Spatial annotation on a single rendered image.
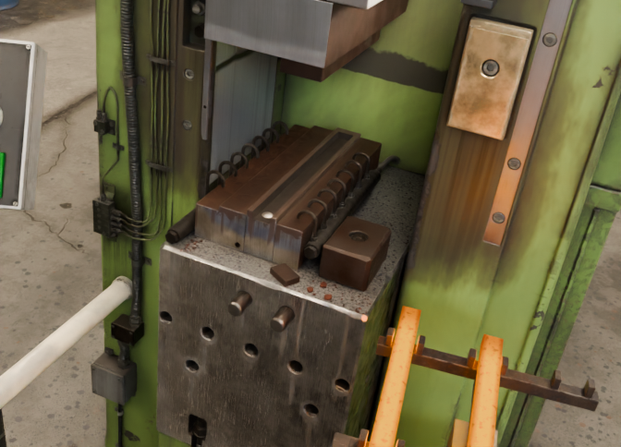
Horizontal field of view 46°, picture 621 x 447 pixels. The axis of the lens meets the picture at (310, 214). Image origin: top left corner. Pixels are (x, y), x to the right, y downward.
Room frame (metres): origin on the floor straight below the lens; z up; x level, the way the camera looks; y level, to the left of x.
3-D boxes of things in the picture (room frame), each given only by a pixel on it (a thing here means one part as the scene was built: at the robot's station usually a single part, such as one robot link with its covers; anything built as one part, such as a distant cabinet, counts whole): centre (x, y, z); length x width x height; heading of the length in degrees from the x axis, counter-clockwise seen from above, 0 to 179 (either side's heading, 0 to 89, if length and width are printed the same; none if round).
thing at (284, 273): (1.00, 0.03, 0.92); 0.04 x 0.03 x 0.01; 40
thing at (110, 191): (1.30, 0.41, 0.80); 0.06 x 0.03 x 0.14; 71
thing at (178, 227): (1.23, 0.17, 0.93); 0.40 x 0.03 x 0.03; 161
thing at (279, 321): (0.95, 0.02, 0.87); 0.04 x 0.03 x 0.03; 161
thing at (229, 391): (1.25, -0.02, 0.69); 0.56 x 0.38 x 0.45; 161
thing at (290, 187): (1.25, 0.01, 0.99); 0.42 x 0.05 x 0.01; 161
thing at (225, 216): (1.26, 0.03, 0.96); 0.42 x 0.20 x 0.09; 161
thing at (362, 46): (1.29, 0.00, 1.24); 0.30 x 0.07 x 0.06; 161
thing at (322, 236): (1.18, -0.06, 0.95); 0.34 x 0.03 x 0.03; 161
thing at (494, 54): (1.08, -0.24, 1.27); 0.09 x 0.02 x 0.17; 71
